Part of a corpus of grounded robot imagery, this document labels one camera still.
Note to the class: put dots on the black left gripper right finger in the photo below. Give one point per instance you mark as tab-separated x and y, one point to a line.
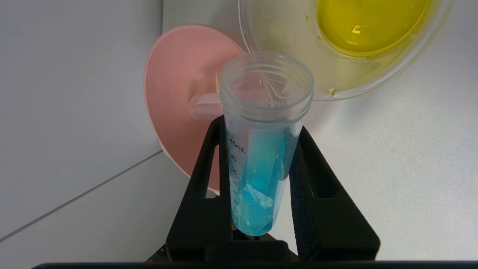
325	209

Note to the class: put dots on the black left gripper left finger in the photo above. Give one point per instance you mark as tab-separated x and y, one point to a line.
201	209

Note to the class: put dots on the test tube with blue pigment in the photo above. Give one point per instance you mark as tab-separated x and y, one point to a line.
261	149

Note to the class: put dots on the test tube with yellow pigment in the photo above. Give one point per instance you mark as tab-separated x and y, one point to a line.
205	106

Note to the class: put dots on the clear glass beaker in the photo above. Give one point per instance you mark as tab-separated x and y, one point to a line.
358	41

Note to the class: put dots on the pink plastic bowl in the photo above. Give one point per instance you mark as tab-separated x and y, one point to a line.
179	101

